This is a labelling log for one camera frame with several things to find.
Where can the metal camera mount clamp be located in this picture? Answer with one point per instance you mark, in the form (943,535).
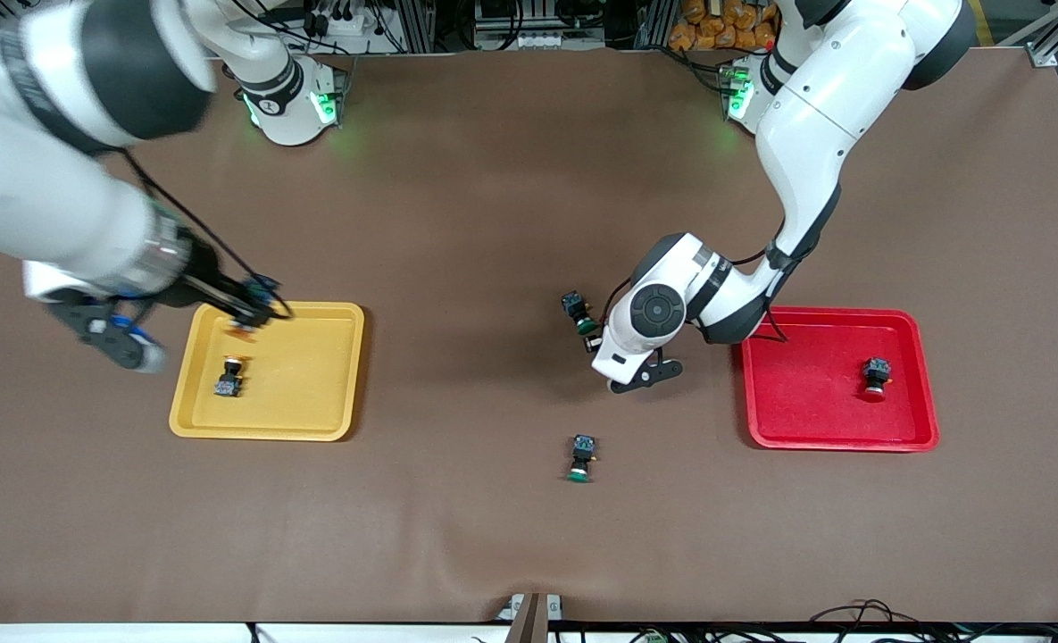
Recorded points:
(530,616)

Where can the wide-capped red push button switch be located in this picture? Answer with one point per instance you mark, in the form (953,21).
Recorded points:
(875,368)

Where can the orange snack packets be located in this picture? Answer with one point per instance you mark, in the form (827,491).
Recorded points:
(716,25)

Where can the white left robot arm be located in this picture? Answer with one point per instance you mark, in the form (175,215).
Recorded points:
(814,116)

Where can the green push button switch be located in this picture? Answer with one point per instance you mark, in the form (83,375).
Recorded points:
(573,305)
(583,446)

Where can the yellow plastic tray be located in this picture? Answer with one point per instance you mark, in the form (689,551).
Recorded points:
(270,413)

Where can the aluminium frame post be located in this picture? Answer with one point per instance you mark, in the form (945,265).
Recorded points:
(1042,45)

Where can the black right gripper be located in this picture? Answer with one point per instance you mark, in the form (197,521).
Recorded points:
(204,273)

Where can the red plastic tray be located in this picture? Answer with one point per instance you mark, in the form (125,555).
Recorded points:
(837,421)

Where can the white power strip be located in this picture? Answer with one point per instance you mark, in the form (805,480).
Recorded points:
(337,20)

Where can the grey equipment rack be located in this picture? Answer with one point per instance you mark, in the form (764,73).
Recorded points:
(537,22)

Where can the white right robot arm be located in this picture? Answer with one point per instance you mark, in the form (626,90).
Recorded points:
(46,196)

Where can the brown table mat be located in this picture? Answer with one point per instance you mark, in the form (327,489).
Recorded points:
(528,179)

